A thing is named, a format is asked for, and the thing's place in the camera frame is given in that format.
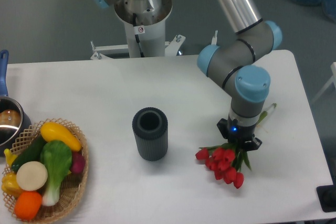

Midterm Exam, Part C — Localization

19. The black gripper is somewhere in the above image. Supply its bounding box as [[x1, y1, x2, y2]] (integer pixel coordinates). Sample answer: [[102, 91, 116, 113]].
[[217, 118, 262, 151]]

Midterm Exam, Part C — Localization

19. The red tulip bouquet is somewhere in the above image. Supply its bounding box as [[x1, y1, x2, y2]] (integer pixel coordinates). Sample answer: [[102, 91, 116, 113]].
[[195, 140, 251, 189]]

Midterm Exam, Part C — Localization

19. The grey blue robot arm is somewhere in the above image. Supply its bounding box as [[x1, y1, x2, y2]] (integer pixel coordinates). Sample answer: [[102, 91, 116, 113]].
[[94, 0, 282, 151]]

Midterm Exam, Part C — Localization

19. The dark grey ribbed vase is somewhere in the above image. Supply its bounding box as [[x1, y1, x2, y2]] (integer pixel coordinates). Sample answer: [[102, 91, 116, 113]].
[[132, 107, 168, 162]]

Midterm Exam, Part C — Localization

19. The black device at table edge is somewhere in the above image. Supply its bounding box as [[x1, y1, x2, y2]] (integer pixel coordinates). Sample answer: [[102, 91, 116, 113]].
[[316, 185, 335, 212]]

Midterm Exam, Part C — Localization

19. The purple red radish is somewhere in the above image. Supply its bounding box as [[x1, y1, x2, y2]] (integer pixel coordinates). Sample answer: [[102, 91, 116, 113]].
[[70, 152, 86, 174]]

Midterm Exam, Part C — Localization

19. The woven wicker basket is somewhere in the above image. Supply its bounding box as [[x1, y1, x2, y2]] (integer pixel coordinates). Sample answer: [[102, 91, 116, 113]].
[[2, 119, 89, 223]]

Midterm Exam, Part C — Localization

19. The green bok choy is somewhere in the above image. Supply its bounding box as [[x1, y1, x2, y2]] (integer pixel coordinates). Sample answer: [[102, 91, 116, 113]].
[[40, 140, 72, 207]]

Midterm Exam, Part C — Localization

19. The yellow squash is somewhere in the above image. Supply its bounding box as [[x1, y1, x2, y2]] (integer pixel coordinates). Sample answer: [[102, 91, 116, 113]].
[[40, 122, 82, 152]]

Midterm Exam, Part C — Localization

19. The dark green cucumber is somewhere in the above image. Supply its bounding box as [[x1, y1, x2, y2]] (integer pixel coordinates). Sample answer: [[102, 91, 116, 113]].
[[11, 135, 47, 173]]

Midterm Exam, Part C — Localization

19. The white round radish slice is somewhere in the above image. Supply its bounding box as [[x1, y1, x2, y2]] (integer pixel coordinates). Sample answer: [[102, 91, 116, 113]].
[[16, 161, 48, 191]]

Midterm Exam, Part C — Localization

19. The orange fruit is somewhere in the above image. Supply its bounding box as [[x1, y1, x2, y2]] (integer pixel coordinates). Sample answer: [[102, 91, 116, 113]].
[[14, 191, 42, 221]]

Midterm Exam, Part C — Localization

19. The yellow banana tip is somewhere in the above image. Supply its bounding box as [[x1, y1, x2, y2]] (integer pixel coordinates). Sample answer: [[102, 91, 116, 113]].
[[4, 148, 17, 167]]

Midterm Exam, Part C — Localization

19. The yellow bell pepper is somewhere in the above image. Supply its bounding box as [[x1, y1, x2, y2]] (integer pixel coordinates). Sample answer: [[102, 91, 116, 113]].
[[1, 172, 24, 198]]

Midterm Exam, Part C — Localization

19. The white chair frame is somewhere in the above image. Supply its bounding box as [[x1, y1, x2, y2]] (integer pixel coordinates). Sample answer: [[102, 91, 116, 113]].
[[311, 62, 336, 104]]

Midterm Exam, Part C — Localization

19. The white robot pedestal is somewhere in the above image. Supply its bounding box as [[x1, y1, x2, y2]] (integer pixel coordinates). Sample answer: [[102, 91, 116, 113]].
[[91, 0, 186, 59]]

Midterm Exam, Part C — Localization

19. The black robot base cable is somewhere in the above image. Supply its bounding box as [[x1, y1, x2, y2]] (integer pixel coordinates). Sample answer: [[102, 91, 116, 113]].
[[132, 13, 145, 58]]

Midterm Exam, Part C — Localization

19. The blue handled saucepan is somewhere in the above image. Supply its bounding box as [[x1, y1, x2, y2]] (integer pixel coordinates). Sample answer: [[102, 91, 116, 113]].
[[1, 50, 31, 157]]

